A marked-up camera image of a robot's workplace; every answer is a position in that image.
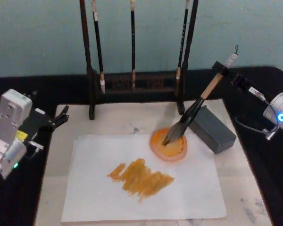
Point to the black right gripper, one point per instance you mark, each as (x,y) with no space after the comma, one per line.
(255,93)

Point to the thin black brush with print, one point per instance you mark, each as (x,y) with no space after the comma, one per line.
(182,42)

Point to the orange paint dish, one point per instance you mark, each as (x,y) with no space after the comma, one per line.
(172,151)

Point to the dark wooden brush rack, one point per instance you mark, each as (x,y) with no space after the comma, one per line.
(89,70)

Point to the white paper sheet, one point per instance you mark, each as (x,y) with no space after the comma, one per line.
(96,200)

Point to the grey rectangular block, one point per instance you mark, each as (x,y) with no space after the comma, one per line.
(212,131)

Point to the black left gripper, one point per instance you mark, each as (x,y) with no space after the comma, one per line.
(36,123)

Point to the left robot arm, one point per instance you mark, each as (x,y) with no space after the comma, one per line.
(10,110)

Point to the pale felt mat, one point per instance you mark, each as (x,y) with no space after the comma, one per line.
(122,122)

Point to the black brush with white tip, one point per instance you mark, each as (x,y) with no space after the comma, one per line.
(98,47)

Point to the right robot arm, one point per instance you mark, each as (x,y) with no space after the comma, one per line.
(281,110)

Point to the black table cloth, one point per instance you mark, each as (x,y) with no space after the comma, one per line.
(19,207)

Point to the black brush with dark tip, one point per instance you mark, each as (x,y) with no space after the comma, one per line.
(132,47)

